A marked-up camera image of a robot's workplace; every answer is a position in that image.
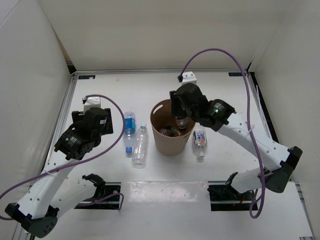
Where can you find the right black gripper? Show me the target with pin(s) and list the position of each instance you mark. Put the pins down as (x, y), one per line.
(175, 101)

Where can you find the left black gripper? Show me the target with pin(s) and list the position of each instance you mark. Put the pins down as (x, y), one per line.
(107, 128)

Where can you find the black label plastic bottle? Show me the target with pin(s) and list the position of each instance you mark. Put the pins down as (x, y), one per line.
(181, 122)

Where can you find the orange blue label bottle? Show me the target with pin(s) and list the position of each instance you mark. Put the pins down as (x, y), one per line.
(199, 142)

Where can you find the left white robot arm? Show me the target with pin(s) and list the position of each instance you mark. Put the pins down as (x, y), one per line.
(40, 208)

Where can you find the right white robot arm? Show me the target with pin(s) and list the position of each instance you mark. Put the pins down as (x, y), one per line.
(278, 161)

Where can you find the brown round waste bin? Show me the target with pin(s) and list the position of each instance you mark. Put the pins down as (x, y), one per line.
(160, 117)

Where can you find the crushed bottles inside bin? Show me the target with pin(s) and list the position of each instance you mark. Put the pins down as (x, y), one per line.
(170, 131)

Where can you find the blue label plastic bottle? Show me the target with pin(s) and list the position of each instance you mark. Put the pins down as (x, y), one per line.
(129, 131)

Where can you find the clear plastic bottle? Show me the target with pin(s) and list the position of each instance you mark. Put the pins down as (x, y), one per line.
(140, 147)

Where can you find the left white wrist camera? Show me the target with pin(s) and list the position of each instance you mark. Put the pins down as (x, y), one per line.
(91, 102)

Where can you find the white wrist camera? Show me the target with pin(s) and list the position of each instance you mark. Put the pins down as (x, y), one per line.
(186, 78)
(91, 102)

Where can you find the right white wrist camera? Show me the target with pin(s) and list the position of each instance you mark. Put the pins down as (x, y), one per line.
(186, 78)

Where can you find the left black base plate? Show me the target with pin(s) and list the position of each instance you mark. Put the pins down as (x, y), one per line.
(108, 198)

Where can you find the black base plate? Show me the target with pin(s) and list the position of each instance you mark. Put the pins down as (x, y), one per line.
(108, 198)
(223, 199)

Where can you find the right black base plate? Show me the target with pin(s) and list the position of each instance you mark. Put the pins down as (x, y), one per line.
(223, 199)

